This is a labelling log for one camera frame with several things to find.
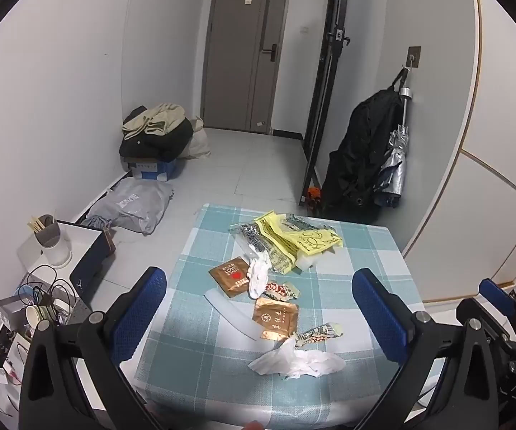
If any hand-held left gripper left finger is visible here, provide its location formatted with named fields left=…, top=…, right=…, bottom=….
left=19, top=266, right=167, bottom=430

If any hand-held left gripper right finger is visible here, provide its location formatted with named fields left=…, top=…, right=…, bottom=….
left=352, top=268, right=500, bottom=430

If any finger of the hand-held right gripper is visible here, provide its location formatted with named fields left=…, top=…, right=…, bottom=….
left=456, top=278, right=516, bottom=347

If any black white snack wrapper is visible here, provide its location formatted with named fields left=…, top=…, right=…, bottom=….
left=294, top=321, right=344, bottom=350

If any brown packet red heart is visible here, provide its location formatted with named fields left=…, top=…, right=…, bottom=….
left=208, top=256, right=252, bottom=300

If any white plastic strip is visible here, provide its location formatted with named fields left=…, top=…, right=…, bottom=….
left=204, top=289, right=259, bottom=342

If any large white tissue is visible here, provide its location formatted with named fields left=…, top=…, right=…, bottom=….
left=248, top=338, right=346, bottom=379

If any red white snack wrapper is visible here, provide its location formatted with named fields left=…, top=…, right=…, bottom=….
left=264, top=280, right=301, bottom=301

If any brown patterned packet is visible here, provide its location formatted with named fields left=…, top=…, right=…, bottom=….
left=252, top=297, right=300, bottom=340

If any yellow plastic bag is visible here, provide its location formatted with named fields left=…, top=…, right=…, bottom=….
left=253, top=210, right=344, bottom=274

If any white twisted wrapper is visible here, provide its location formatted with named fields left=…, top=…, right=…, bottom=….
left=245, top=251, right=271, bottom=298

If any checked tablecloth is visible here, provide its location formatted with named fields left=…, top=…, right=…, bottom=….
left=133, top=204, right=424, bottom=430

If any grey fringed cloth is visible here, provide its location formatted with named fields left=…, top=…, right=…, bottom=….
left=81, top=215, right=113, bottom=232

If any grey plastic mailing bag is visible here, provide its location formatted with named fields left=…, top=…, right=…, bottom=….
left=83, top=177, right=174, bottom=235

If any stack of paper cups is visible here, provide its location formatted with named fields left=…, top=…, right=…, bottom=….
left=25, top=305, right=58, bottom=331

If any white cup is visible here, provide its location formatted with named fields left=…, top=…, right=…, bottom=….
left=34, top=220, right=72, bottom=267

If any bundle of wooden chopsticks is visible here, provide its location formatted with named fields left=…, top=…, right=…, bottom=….
left=28, top=215, right=57, bottom=234

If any blue shoe box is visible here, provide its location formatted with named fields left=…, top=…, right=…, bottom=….
left=123, top=154, right=187, bottom=181

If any silver folding umbrella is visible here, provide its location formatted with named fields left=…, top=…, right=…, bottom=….
left=374, top=68, right=416, bottom=209

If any black jacket on hook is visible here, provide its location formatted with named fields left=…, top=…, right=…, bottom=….
left=321, top=89, right=408, bottom=222

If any white tote bag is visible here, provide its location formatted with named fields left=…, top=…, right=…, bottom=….
left=181, top=116, right=211, bottom=159

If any beige cloth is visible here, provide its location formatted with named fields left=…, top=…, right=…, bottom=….
left=122, top=103, right=187, bottom=140

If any grey door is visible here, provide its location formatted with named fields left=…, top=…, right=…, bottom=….
left=201, top=0, right=292, bottom=134

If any black sliding door frame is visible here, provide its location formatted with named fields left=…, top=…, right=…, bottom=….
left=300, top=0, right=352, bottom=207

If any metal wall hook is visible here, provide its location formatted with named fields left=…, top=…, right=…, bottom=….
left=403, top=46, right=421, bottom=72

